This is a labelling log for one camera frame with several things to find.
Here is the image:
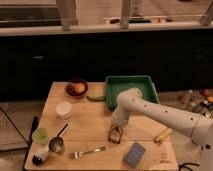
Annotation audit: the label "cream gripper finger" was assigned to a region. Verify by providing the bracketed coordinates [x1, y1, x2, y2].
[117, 127, 123, 138]
[109, 124, 115, 134]

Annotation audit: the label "wooden felt board eraser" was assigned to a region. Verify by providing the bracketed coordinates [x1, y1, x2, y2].
[108, 127, 121, 144]

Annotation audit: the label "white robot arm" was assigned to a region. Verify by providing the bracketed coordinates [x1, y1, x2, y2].
[111, 88, 213, 171]

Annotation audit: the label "white paper cup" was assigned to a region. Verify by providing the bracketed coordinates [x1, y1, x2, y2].
[56, 101, 72, 119]

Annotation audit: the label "metal measuring cup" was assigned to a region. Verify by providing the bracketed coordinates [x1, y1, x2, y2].
[49, 124, 69, 154]

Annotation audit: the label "small green plastic cup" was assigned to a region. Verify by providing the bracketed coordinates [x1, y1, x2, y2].
[32, 128, 48, 145]

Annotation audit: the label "green chili pepper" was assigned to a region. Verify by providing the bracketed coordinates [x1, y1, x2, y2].
[87, 96, 105, 102]

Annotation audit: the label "blue sponge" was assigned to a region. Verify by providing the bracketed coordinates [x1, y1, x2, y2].
[124, 143, 145, 168]

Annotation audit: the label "green plastic tray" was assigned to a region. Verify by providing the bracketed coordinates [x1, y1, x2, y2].
[105, 75, 159, 111]

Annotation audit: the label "silver metal fork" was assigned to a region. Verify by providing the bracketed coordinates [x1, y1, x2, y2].
[68, 147, 106, 159]

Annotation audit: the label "orange fruit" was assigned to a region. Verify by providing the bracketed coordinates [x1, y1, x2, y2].
[74, 83, 85, 93]

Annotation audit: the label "dark red bowl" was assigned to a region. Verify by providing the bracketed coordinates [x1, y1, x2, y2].
[65, 78, 88, 98]

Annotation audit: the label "black clamp at table edge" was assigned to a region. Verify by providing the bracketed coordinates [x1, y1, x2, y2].
[22, 116, 39, 171]

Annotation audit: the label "black and white brush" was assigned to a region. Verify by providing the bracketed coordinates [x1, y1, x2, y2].
[32, 146, 49, 166]

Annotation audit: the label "spice bottles on floor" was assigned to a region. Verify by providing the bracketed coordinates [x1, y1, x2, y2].
[178, 90, 213, 118]

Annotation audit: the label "black cable on floor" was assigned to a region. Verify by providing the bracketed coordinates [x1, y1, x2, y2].
[177, 161, 201, 171]

